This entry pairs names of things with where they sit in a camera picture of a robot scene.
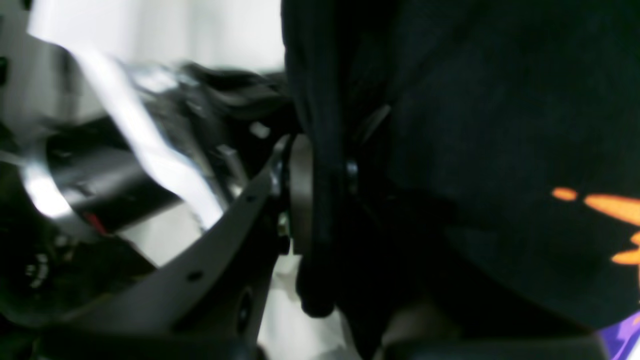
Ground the black T-shirt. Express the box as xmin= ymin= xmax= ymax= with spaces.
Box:
xmin=281 ymin=0 xmax=640 ymax=360

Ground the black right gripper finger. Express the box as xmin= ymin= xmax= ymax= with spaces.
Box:
xmin=37 ymin=134 xmax=309 ymax=360

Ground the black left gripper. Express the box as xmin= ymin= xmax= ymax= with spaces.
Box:
xmin=1 ymin=47 xmax=296 ymax=326

